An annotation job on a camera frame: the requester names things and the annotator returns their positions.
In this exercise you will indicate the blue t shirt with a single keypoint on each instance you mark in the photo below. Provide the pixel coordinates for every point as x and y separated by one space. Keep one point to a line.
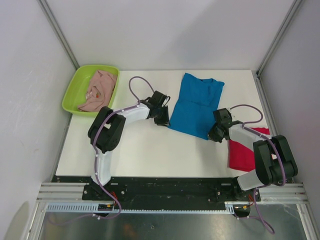
197 100

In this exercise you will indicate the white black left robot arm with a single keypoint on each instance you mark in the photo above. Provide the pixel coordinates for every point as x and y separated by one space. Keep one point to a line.
106 130

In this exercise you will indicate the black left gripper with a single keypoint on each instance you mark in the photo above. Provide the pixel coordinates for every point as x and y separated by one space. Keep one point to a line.
165 121

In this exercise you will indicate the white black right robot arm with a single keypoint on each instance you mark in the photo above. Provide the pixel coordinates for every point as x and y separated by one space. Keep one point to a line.
273 157

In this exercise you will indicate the aluminium frame rail front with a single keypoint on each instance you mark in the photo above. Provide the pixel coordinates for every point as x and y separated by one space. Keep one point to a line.
292 193

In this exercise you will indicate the right aluminium corner post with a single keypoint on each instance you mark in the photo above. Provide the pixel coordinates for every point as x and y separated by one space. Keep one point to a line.
284 27

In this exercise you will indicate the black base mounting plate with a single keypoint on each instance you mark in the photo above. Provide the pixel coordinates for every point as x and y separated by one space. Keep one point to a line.
126 188

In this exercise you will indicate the green plastic basin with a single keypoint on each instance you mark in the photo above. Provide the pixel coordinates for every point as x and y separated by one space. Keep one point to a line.
77 88

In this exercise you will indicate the grey slotted cable duct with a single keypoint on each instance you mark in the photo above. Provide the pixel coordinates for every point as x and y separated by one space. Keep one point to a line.
102 208

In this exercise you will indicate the left aluminium corner post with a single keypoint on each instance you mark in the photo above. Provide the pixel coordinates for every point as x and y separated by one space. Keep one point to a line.
46 9

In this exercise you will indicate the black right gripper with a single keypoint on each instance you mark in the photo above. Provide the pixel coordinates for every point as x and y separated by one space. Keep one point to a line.
212 135

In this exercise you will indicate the pink t shirt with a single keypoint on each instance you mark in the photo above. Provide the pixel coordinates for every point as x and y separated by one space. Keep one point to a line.
99 91

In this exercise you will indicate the aluminium corner post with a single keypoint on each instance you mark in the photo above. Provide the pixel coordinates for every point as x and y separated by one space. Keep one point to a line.
46 9
284 27

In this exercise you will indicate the red t shirt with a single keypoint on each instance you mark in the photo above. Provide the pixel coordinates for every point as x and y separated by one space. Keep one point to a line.
240 157

